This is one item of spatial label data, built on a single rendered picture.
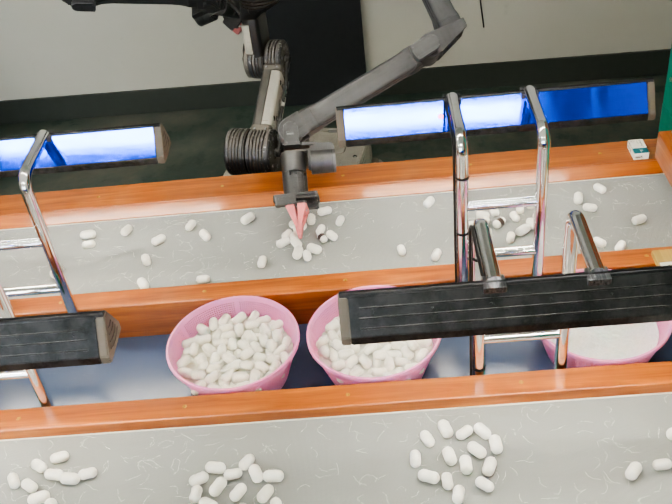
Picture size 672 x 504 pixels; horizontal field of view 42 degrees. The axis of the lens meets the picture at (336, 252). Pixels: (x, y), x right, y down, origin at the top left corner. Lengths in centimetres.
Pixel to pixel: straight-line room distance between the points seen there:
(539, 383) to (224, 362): 61
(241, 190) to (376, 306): 95
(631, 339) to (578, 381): 18
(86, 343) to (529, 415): 77
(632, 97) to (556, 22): 226
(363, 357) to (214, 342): 31
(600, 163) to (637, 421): 78
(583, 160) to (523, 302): 95
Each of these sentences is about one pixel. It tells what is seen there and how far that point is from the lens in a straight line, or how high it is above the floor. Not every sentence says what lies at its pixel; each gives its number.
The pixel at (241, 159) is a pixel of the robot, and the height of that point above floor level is 75.
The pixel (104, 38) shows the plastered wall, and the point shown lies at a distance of 417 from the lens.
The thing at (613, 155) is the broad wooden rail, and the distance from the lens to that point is 224.
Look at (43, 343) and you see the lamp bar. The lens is 140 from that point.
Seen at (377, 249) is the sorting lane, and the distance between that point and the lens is 197.
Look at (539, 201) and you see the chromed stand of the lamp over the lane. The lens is 172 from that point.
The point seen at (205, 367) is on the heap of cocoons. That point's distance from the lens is 177.
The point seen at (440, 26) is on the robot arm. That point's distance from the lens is 214.
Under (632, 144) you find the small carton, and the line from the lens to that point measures 225.
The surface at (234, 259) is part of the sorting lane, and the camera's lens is 201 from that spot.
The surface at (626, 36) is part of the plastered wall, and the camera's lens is 417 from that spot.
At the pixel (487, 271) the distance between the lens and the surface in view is 131.
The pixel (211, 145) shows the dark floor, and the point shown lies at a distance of 392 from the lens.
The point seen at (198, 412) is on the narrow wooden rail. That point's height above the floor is 77.
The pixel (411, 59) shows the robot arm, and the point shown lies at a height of 103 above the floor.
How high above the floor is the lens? 196
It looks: 38 degrees down
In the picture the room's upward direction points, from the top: 7 degrees counter-clockwise
